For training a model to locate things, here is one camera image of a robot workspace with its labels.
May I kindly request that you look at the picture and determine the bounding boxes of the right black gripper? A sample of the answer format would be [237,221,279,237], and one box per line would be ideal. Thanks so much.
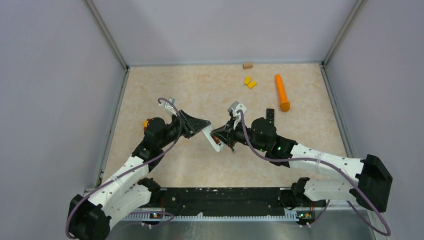
[212,116,268,153]

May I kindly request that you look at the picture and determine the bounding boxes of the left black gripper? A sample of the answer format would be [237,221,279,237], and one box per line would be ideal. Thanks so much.
[158,109,211,149]

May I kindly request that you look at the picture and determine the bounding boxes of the orange battery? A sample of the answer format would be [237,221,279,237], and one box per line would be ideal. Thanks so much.
[212,136,221,145]

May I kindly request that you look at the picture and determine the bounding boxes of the white remote control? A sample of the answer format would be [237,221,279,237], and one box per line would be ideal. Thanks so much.
[201,125,224,152]

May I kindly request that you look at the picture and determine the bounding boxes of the black remote control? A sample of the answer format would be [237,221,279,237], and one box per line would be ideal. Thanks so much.
[266,108,275,126]

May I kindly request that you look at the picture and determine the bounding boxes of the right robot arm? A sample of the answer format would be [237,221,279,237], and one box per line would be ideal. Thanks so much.
[211,117,393,213]

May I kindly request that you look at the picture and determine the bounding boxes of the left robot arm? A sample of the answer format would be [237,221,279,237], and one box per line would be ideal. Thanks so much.
[65,110,211,240]

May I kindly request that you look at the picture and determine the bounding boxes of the yellow toy car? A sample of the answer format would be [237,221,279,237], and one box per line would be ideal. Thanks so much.
[142,118,151,130]

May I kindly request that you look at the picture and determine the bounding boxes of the yellow block right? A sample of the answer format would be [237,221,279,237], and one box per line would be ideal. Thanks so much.
[247,81,257,89]

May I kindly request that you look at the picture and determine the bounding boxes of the yellow block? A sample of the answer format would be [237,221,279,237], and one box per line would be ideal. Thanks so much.
[243,76,252,85]
[247,81,257,89]

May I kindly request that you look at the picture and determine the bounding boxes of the yellow block left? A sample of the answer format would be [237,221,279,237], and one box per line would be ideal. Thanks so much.
[243,76,252,85]

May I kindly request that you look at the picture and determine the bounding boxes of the orange toy carrot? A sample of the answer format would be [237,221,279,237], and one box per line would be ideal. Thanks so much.
[274,74,291,112]

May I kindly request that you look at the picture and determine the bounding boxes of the tan wooden block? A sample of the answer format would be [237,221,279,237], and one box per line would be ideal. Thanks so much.
[242,62,253,70]

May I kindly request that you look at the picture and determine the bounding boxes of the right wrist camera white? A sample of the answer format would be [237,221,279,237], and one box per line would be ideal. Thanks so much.
[227,101,247,130]

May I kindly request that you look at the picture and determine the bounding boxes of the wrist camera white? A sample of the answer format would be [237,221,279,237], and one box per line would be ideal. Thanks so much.
[158,97,177,116]
[227,101,247,130]

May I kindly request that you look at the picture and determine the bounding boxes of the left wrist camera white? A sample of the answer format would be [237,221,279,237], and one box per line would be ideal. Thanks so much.
[158,97,177,116]

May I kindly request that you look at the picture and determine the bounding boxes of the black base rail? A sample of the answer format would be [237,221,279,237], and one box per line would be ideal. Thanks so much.
[155,187,299,218]

